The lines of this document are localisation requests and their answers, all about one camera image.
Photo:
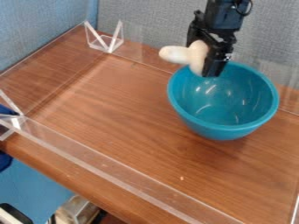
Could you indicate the clear acrylic barrier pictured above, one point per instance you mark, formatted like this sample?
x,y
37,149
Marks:
x,y
141,46
149,190

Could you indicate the clear acrylic corner bracket left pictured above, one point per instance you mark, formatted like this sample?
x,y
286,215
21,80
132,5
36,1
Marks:
x,y
12,122

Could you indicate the black white object bottom left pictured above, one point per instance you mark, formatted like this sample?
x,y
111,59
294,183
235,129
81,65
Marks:
x,y
12,216

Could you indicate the clear acrylic back barrier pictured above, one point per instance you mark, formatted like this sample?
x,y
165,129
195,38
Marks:
x,y
141,46

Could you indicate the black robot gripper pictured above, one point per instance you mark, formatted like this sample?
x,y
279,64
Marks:
x,y
217,39

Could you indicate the clear acrylic corner bracket back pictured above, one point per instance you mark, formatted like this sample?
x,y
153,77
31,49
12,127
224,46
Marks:
x,y
103,42

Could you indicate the clear acrylic front barrier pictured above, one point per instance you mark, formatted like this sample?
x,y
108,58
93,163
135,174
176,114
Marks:
x,y
149,190

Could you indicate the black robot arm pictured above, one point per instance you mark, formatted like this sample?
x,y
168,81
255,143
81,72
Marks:
x,y
213,26

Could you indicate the metal object under table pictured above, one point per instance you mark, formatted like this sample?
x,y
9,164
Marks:
x,y
76,211

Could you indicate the white brown toy mushroom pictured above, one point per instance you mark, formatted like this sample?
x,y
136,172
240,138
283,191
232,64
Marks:
x,y
191,55

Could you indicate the clear acrylic corner bracket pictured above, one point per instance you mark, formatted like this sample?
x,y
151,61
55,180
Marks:
x,y
12,122
103,42

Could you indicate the blue plastic bowl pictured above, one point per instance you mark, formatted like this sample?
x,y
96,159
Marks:
x,y
223,107

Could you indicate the blue cloth object left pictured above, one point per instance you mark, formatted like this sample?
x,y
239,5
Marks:
x,y
5,159

